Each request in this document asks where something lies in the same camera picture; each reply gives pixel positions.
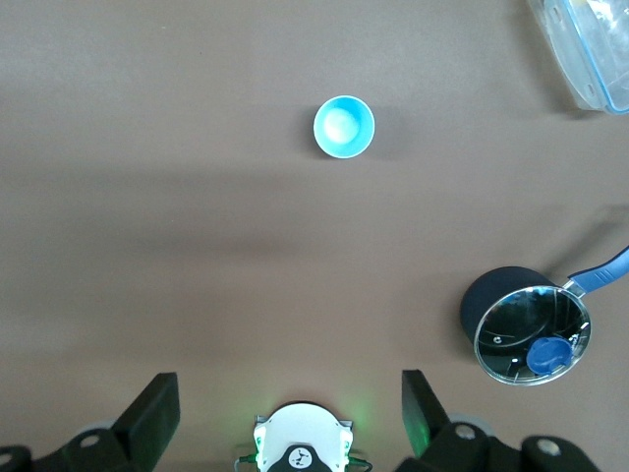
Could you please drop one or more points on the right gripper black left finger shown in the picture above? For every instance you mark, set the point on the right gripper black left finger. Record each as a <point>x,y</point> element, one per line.
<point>142,432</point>

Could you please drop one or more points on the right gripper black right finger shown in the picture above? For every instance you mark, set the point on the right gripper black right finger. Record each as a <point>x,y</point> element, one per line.
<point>432,442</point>

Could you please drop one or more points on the blue plastic cup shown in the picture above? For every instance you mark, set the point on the blue plastic cup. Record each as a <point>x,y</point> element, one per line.
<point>344,128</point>

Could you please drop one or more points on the clear plastic storage container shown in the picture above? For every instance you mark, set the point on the clear plastic storage container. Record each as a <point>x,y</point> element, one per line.
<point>585,54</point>

